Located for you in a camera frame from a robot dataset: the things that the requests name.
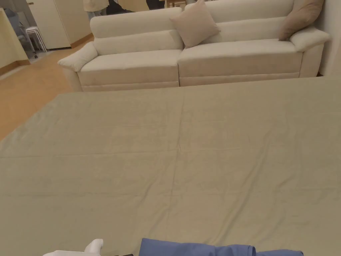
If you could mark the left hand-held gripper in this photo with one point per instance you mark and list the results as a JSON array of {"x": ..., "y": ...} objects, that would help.
[{"x": 93, "y": 246}]

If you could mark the blue garment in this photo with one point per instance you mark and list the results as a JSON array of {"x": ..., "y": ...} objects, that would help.
[{"x": 191, "y": 248}]

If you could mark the bed with pale green sheet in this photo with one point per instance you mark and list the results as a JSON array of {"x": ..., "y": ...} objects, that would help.
[{"x": 170, "y": 165}]

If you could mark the cream fabric sofa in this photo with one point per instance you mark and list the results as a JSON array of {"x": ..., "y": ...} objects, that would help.
[{"x": 149, "y": 61}]

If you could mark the white stacked stools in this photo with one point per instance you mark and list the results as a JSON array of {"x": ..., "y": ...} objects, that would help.
[{"x": 36, "y": 37}]

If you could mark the cream tall cabinet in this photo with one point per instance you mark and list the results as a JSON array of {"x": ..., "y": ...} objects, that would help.
[{"x": 57, "y": 22}]

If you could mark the beige square cushion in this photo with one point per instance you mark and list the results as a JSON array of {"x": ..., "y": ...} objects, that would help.
[
  {"x": 195, "y": 25},
  {"x": 301, "y": 20}
]

